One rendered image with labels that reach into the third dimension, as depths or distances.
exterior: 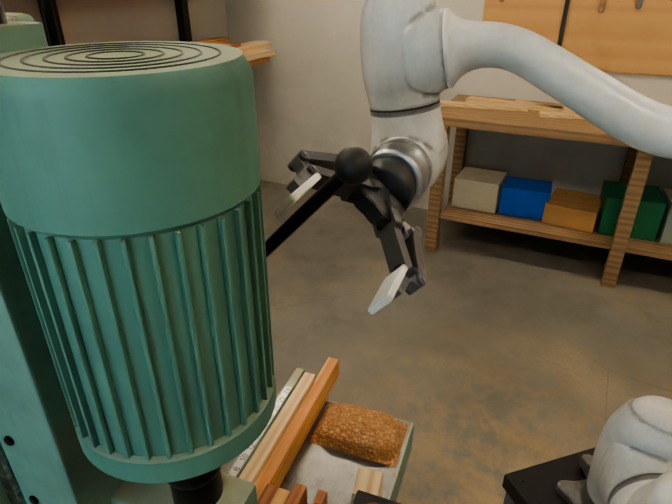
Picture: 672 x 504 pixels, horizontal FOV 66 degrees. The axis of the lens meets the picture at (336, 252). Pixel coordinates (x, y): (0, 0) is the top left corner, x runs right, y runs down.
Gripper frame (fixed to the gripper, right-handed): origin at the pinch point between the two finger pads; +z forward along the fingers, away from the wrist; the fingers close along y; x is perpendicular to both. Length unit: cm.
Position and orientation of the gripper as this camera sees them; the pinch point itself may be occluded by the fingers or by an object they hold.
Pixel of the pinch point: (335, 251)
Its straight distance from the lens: 52.1
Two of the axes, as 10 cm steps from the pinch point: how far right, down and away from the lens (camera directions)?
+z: -3.5, 4.4, -8.3
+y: -6.9, -7.2, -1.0
